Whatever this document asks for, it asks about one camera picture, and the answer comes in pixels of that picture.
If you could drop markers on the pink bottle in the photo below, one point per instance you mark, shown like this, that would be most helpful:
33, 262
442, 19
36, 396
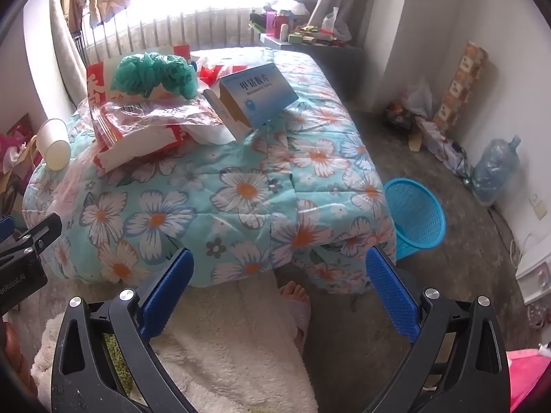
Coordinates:
275, 23

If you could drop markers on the green plastic bag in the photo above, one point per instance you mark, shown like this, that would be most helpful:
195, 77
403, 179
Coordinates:
142, 73

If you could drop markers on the translucent disposable cup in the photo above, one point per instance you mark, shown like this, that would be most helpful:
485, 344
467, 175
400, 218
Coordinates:
54, 137

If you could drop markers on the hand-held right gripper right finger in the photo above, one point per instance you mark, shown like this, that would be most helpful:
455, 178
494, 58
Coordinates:
391, 297

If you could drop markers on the white drawer unit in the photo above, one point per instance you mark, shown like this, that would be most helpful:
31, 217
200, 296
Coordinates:
536, 277

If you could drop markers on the pink cloth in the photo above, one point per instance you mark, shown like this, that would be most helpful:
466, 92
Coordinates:
527, 378

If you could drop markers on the blue plastic wastebasket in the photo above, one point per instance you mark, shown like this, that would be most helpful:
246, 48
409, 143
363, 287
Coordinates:
413, 215

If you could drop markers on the scattered printed papers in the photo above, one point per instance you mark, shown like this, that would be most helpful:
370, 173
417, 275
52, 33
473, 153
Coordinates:
439, 142

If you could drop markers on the crumpled translucent plastic bag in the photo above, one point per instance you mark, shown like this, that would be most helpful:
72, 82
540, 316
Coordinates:
417, 97

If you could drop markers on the person's foot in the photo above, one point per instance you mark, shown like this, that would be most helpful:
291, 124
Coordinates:
295, 294

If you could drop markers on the pink printed bag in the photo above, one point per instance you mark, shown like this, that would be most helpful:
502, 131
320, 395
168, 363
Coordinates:
17, 150

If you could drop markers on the white fluffy blanket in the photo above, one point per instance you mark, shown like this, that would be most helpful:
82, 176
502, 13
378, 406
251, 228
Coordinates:
224, 352

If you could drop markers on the pile of small desk items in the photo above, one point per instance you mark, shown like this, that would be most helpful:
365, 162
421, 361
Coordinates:
318, 34

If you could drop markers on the white radiator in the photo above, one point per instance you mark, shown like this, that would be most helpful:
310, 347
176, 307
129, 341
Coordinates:
215, 30

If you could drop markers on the blue and white medicine box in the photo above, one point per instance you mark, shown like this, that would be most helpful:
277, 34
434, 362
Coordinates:
258, 90

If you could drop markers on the beige cushion pad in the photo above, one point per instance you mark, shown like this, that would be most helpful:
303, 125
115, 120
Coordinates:
64, 38

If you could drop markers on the pink slipper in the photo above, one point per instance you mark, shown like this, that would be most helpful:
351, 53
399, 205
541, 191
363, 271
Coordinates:
299, 322

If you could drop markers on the large clear water jug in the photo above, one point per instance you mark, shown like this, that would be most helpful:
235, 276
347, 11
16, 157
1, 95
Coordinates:
495, 172

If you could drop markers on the grey curtain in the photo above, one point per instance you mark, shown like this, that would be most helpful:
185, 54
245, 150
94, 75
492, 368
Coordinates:
366, 4

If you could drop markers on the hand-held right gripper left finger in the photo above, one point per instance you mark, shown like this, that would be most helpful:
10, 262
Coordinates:
168, 292

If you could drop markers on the brown cardboard piece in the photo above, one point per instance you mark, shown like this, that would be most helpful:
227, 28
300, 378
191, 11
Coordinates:
414, 142

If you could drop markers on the dark snack bag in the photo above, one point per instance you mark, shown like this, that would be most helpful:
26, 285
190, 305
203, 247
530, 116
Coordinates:
398, 114

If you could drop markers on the red and white plastic bag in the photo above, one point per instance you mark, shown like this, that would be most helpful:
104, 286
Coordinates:
129, 152

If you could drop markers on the floral turquoise quilt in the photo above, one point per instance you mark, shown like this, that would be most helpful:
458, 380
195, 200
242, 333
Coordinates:
193, 198

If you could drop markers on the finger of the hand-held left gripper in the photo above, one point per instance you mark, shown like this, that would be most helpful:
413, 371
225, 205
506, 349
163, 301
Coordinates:
6, 226
43, 232

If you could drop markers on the wall socket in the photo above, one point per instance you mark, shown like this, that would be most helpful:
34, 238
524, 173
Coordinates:
536, 205

